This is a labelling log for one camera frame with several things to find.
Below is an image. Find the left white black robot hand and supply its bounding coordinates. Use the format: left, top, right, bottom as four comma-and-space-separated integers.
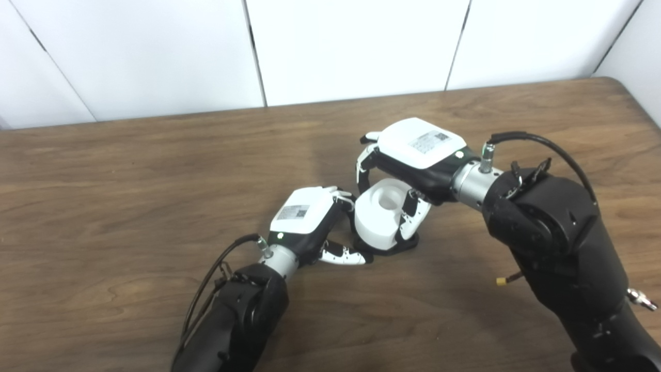
268, 186, 374, 267

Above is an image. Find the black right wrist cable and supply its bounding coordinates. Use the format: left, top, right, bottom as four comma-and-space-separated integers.
479, 131, 598, 205

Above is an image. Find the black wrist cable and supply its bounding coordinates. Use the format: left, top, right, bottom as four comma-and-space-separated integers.
178, 234, 273, 360
479, 131, 598, 205

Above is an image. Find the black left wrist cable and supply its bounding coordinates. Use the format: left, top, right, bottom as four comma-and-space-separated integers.
178, 234, 273, 360

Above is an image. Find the round white plastic piece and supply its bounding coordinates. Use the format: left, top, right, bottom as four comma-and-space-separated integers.
354, 178, 420, 251

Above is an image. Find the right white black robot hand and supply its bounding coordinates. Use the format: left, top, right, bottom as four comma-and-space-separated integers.
356, 117, 482, 242

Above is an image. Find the black flanged holder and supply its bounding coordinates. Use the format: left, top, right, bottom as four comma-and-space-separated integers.
353, 234, 420, 256

